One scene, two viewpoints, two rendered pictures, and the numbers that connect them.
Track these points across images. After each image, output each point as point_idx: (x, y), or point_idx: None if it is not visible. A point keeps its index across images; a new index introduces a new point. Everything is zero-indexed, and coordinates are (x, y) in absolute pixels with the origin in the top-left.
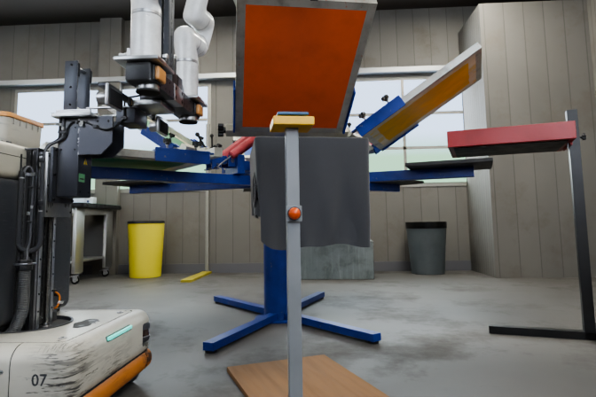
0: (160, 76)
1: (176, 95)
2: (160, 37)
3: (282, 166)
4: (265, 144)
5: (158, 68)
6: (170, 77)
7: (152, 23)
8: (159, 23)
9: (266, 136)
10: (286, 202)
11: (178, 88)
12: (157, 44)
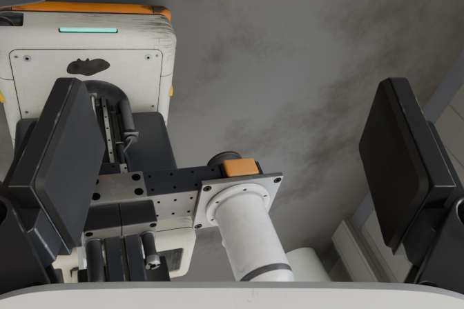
0: (248, 161)
1: (137, 180)
2: (258, 227)
3: None
4: None
5: (257, 170)
6: (155, 209)
7: (280, 245)
8: (271, 249)
9: None
10: None
11: (121, 197)
12: (259, 213)
